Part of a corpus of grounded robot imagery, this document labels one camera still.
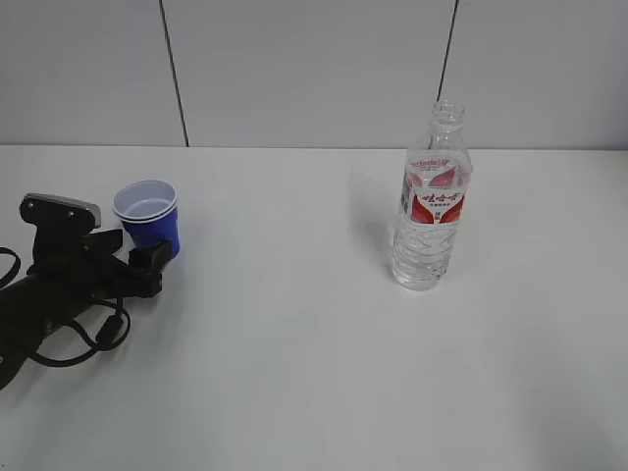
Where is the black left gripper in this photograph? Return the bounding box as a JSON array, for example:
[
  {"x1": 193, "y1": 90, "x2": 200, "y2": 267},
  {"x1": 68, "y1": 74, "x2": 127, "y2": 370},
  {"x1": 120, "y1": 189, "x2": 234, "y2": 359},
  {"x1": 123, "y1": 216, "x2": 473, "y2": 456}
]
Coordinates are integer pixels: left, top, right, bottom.
[{"x1": 73, "y1": 229, "x2": 173, "y2": 301}]

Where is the blue paper cup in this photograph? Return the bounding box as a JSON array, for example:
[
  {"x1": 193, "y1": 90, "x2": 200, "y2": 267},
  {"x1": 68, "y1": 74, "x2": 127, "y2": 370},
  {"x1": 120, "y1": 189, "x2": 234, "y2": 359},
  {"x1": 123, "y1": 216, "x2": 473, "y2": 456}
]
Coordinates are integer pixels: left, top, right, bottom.
[{"x1": 113, "y1": 180, "x2": 181, "y2": 258}]

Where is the clear Wahaha water bottle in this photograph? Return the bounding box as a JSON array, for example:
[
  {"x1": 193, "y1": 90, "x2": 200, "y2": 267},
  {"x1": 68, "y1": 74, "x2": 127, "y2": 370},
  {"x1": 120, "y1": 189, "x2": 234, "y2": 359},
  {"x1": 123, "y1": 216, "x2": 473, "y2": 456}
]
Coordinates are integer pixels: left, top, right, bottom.
[{"x1": 392, "y1": 100, "x2": 473, "y2": 291}]

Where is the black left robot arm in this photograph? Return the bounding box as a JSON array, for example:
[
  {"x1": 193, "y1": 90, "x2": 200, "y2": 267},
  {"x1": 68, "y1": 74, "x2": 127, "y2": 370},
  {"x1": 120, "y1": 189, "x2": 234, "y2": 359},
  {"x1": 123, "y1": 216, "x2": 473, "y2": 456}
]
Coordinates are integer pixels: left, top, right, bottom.
[{"x1": 1, "y1": 230, "x2": 174, "y2": 387}]

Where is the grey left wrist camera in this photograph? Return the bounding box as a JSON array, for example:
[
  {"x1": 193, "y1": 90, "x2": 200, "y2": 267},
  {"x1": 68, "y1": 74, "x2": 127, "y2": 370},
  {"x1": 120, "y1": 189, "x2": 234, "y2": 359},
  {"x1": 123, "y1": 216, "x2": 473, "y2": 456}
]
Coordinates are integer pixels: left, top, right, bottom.
[{"x1": 20, "y1": 192, "x2": 101, "y2": 265}]

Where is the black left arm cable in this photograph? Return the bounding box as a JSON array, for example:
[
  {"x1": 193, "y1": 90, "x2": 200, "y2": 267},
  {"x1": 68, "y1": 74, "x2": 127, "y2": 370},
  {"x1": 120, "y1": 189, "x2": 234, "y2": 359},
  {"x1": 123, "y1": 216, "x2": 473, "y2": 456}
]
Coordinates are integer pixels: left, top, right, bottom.
[{"x1": 0, "y1": 246, "x2": 132, "y2": 367}]

